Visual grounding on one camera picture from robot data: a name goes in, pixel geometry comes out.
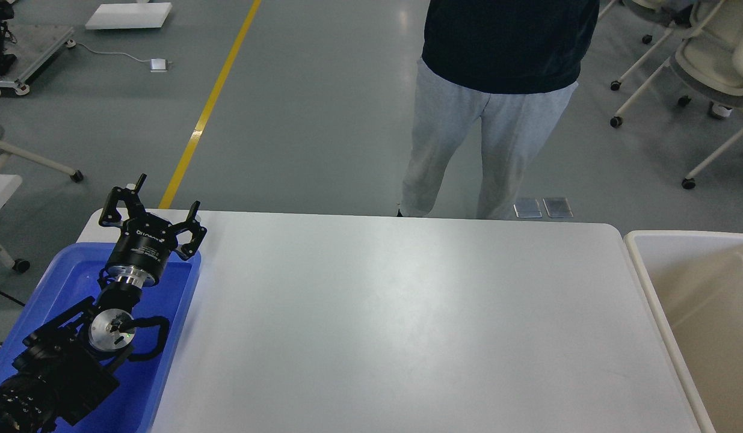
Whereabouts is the white office chair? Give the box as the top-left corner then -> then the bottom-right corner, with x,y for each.
609,1 -> 743,189
597,1 -> 698,91

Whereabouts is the white office chair near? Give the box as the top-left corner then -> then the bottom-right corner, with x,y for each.
609,1 -> 743,189

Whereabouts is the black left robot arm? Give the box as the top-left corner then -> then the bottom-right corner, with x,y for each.
0,174 -> 208,432

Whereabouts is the white flat board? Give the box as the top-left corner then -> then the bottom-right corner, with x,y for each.
85,2 -> 173,30

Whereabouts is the grey wheeled cart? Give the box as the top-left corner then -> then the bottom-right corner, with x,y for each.
0,1 -> 75,96

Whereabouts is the white office chair far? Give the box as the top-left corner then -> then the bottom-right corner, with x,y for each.
597,1 -> 698,91

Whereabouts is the blue plastic bin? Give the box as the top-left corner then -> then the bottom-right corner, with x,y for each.
0,242 -> 203,433

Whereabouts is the metal floor plate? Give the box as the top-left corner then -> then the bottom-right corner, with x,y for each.
513,197 -> 543,219
543,197 -> 574,219

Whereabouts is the left metal floor plate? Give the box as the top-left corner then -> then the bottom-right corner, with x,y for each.
513,197 -> 543,219

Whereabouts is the person in grey trousers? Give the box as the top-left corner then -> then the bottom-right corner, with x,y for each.
398,1 -> 600,220

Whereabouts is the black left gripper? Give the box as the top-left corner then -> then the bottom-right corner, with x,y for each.
99,174 -> 207,287

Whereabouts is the white power adapter with cable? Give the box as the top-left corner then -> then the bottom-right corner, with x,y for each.
65,39 -> 171,72

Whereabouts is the right metal floor plate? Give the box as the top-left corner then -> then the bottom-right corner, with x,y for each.
543,197 -> 574,219

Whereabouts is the beige plastic bin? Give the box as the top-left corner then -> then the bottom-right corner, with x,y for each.
624,230 -> 743,432

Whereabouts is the white chair base left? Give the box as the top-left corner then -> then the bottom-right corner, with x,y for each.
0,96 -> 85,183

